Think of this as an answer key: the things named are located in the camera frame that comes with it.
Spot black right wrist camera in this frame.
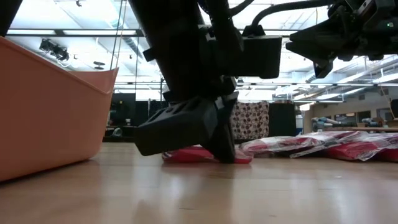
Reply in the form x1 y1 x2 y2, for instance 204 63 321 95
354 0 398 32

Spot orange plastic basket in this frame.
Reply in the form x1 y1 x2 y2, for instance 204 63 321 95
0 35 120 183

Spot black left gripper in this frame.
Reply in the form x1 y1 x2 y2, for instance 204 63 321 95
134 26 244 164

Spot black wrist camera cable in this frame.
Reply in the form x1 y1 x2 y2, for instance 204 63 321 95
251 0 338 30

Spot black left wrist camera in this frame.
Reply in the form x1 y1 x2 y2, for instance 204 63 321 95
242 34 283 80

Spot red popcorn bag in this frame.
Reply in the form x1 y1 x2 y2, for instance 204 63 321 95
290 130 376 159
161 144 253 165
238 134 325 158

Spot dotted pattern partition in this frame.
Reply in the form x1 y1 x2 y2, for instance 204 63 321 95
231 100 270 141

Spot hanging thin cords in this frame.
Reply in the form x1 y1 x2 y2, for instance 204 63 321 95
109 0 129 71

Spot black cabinet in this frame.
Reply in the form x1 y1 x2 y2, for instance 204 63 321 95
268 102 297 138

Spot black metal table frame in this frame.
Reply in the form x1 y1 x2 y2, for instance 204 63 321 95
0 0 24 37

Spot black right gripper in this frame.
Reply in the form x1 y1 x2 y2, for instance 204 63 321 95
285 12 398 80

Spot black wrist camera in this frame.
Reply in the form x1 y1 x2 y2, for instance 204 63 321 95
354 0 398 32
242 34 283 80

